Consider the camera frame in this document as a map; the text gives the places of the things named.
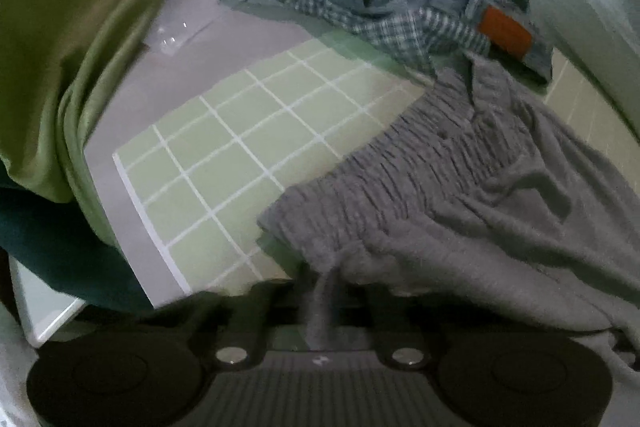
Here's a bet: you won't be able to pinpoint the clear plastic bag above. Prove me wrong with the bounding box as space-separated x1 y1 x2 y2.
143 0 217 56

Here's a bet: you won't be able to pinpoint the blue plaid shirt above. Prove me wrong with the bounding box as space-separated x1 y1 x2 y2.
267 0 490 72

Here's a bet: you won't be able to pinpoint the green grid cutting mat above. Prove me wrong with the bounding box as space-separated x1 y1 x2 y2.
112 37 640 298

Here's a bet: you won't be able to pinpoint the olive green curtain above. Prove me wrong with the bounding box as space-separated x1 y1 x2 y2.
1 0 164 245

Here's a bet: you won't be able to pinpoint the grey sweatpants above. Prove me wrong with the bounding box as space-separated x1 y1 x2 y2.
258 54 639 389

